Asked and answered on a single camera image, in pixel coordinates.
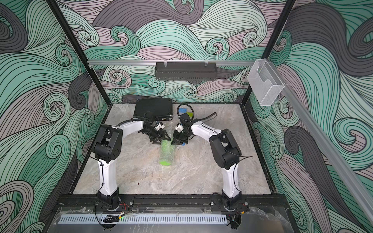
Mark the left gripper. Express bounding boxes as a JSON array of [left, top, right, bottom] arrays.
[[143, 128, 171, 145]]

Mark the black wall-mounted tray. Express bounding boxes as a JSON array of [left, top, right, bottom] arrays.
[[154, 63, 218, 82]]

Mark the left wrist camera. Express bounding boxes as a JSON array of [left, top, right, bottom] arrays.
[[154, 121, 165, 131]]

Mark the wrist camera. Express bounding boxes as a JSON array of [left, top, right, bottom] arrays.
[[175, 123, 184, 133], [154, 121, 165, 131]]

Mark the clear acrylic wall bin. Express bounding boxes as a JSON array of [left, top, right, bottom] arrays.
[[247, 59, 285, 106]]

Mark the white slotted cable duct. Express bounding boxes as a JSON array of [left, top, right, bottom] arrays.
[[57, 214, 227, 225]]

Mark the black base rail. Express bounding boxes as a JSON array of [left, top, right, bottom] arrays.
[[58, 194, 289, 208]]

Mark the black carrying case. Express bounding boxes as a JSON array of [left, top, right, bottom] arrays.
[[134, 98, 173, 121]]

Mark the aluminium back rail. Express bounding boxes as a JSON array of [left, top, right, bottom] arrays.
[[87, 59, 255, 67]]

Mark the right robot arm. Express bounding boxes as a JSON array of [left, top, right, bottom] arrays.
[[172, 112, 247, 211]]

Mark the green plastic wine glass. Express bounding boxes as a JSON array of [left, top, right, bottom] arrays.
[[159, 140, 175, 166]]

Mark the aluminium right side rail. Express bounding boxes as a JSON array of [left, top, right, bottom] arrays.
[[269, 62, 373, 223]]

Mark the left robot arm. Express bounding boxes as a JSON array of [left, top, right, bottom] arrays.
[[93, 118, 171, 209]]

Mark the clear bubble wrap sheet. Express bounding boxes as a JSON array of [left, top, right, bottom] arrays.
[[159, 123, 175, 166]]

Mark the aluminium rail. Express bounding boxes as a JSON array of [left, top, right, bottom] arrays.
[[269, 62, 373, 223], [87, 59, 255, 67]]

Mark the blue toy brick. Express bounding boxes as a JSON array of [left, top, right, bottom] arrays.
[[178, 108, 187, 114]]

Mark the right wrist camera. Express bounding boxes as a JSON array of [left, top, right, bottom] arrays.
[[175, 123, 184, 133]]

